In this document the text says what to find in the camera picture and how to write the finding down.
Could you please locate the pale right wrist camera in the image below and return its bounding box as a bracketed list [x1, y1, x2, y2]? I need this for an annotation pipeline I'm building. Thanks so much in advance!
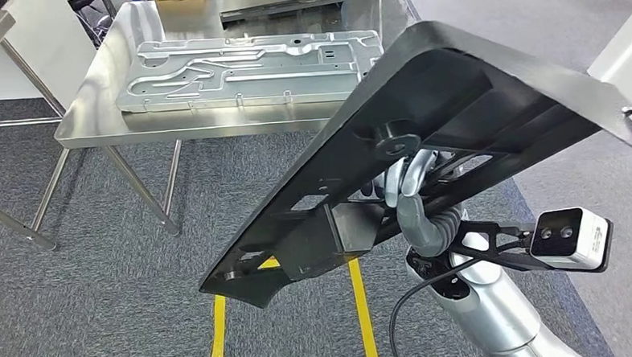
[527, 206, 616, 275]

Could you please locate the white display counter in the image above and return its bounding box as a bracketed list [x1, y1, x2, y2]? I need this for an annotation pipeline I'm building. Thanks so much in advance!
[585, 0, 632, 145]

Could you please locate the black plastic plate frame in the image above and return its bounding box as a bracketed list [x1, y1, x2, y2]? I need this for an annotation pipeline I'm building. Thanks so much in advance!
[217, 0, 348, 25]
[187, 11, 632, 312]

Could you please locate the stainless steel workbench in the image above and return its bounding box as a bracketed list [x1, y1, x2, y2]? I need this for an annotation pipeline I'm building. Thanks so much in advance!
[47, 0, 431, 243]

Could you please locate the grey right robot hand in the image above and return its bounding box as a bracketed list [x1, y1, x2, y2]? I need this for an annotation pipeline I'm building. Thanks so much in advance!
[371, 148, 453, 261]

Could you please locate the black camera cable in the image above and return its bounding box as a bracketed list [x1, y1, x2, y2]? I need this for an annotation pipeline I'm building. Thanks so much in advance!
[386, 257, 485, 357]

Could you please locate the stamped aluminium panel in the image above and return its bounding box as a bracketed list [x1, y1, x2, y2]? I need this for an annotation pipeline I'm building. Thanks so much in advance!
[112, 29, 388, 115]

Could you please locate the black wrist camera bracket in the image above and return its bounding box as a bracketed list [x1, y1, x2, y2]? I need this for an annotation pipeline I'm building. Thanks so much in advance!
[449, 217, 550, 277]

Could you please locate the white panel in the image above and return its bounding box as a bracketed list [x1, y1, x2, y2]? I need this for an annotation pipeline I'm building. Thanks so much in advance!
[0, 0, 100, 101]

